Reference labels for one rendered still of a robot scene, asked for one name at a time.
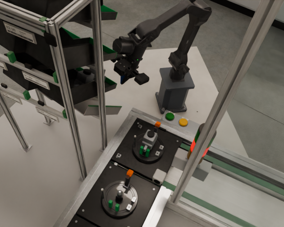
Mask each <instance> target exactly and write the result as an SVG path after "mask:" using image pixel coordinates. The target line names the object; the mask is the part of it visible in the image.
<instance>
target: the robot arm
mask: <svg viewBox="0 0 284 227"><path fill-rule="evenodd" d="M211 13H212V10H211V7H210V6H208V5H207V4H206V3H205V2H204V1H202V0H181V1H180V3H178V4H177V5H175V6H174V7H172V8H171V9H169V10H167V11H166V12H164V13H163V14H161V15H160V16H158V17H157V18H155V19H147V20H145V21H143V22H141V23H139V24H138V25H137V26H136V27H135V28H134V29H133V30H131V31H130V32H129V33H128V36H129V37H124V36H120V37H119V38H117V39H115V40H114V41H113V45H112V48H113V50H114V51H116V52H117V56H116V58H115V59H111V61H112V62H113V63H115V62H116V61H117V62H116V63H115V65H114V71H115V72H117V73H118V74H119V75H120V76H121V77H120V84H121V85H122V84H124V83H125V82H126V81H127V80H128V79H130V78H133V77H135V79H134V80H135V82H136V83H138V84H139V85H142V84H144V83H147V82H148V81H149V77H148V76H147V75H146V74H145V73H138V70H137V69H138V67H139V66H138V65H139V63H140V61H141V60H142V59H143V58H142V56H143V54H144V52H145V50H146V48H147V47H152V45H151V42H152V41H154V40H155V39H156V38H157V37H158V36H159V34H160V32H161V31H162V30H163V29H165V28H166V27H168V26H169V25H171V24H172V23H174V22H176V21H177V20H179V19H180V18H182V17H183V16H185V15H186V14H189V23H188V26H187V28H186V30H185V33H184V35H183V37H182V40H181V42H180V44H179V46H178V49H177V50H176V51H174V52H171V53H170V56H169V58H168V59H169V63H170V64H171V65H172V69H171V70H170V73H169V76H170V78H171V80H172V82H184V81H185V79H184V76H185V74H186V73H188V72H189V70H190V68H189V67H188V66H187V62H188V52H189V49H190V47H191V45H192V43H193V41H194V39H195V36H196V34H197V32H198V30H199V28H200V26H201V25H202V24H204V23H205V22H207V20H208V18H209V17H210V15H211ZM135 34H137V35H138V36H139V37H140V39H138V38H137V37H136V36H135ZM123 54H124V55H125V56H123Z"/></svg>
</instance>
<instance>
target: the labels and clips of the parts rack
mask: <svg viewBox="0 0 284 227"><path fill-rule="evenodd" d="M92 1H93V0H73V1H72V2H71V3H70V4H68V5H67V6H66V7H64V8H63V9H62V10H61V11H59V12H58V13H57V14H56V15H55V16H53V17H52V18H51V19H52V20H53V21H57V23H58V28H59V29H60V28H61V27H62V26H63V25H64V24H66V23H67V22H68V21H69V20H70V19H71V18H72V17H74V16H75V15H76V14H77V13H78V12H80V11H81V10H82V9H83V8H84V7H86V6H87V5H88V4H89V3H90V2H92ZM46 19H47V18H46V17H42V18H40V19H39V21H41V22H43V21H46ZM46 22H47V21H46ZM3 23H4V26H5V29H6V31H7V32H8V33H10V34H13V35H15V36H18V37H20V38H22V39H25V40H27V41H29V42H32V43H34V44H37V41H36V38H35V35H34V33H32V32H29V31H27V30H24V29H22V28H20V27H17V26H15V25H13V24H10V23H8V22H5V21H3ZM41 31H42V32H43V33H44V38H45V41H46V43H47V44H49V45H51V46H54V47H57V42H56V37H55V36H54V35H51V34H49V33H47V32H46V31H45V30H43V29H41ZM7 56H8V58H9V61H10V62H11V63H14V62H15V61H17V60H16V57H15V54H14V52H12V51H9V52H8V53H7ZM24 66H25V68H27V69H30V70H31V69H32V66H31V65H30V64H28V63H25V64H24ZM0 68H3V69H5V70H7V71H8V69H7V67H6V65H5V63H4V62H2V61H0ZM22 73H23V76H24V79H27V80H29V81H31V82H33V83H35V84H38V85H40V86H42V87H44V88H46V89H48V90H50V87H49V84H48V82H46V81H44V80H42V79H40V78H37V77H36V76H33V75H31V74H29V73H27V72H24V71H22ZM53 78H54V81H55V83H59V82H58V78H57V74H56V71H55V72H54V73H53ZM1 86H2V87H3V88H5V89H6V88H8V87H7V85H6V84H4V83H1ZM0 92H1V94H2V95H3V96H5V97H7V98H9V99H11V100H13V101H15V102H17V103H19V104H21V105H23V104H22V102H21V99H20V98H18V97H16V96H14V95H12V94H10V93H7V92H5V91H3V90H1V89H0ZM23 95H24V98H25V99H26V100H29V99H30V98H31V96H30V94H29V91H27V90H25V91H24V92H23ZM38 104H39V105H41V106H44V102H42V101H40V100H39V101H38ZM35 107H36V106H35ZM36 110H37V112H38V113H40V114H42V115H44V116H46V117H48V118H50V119H52V120H55V121H57V122H59V119H58V117H57V116H55V115H53V114H51V113H49V112H47V111H45V110H42V109H41V108H38V107H36ZM62 113H63V117H64V118H65V119H67V115H66V111H65V109H64V110H63V111H62ZM91 116H93V117H95V118H97V119H100V116H99V115H91Z"/></svg>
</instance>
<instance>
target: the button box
mask: <svg viewBox="0 0 284 227"><path fill-rule="evenodd" d="M167 113H172V112H170V111H168V110H166V111H165V112H164V114H163V116H162V118H161V120H163V121H165V122H167V123H170V124H172V125H174V126H177V127H179V128H181V129H183V130H186V131H188V132H190V133H192V134H195V135H196V133H197V131H198V128H199V126H200V124H198V123H196V122H194V121H191V120H189V119H187V118H184V117H182V116H179V115H177V114H175V113H172V114H173V115H174V119H173V120H168V119H167V118H166V114H167ZM182 118H184V119H186V120H187V121H188V123H187V125H186V126H181V125H180V124H179V121H180V119H182Z"/></svg>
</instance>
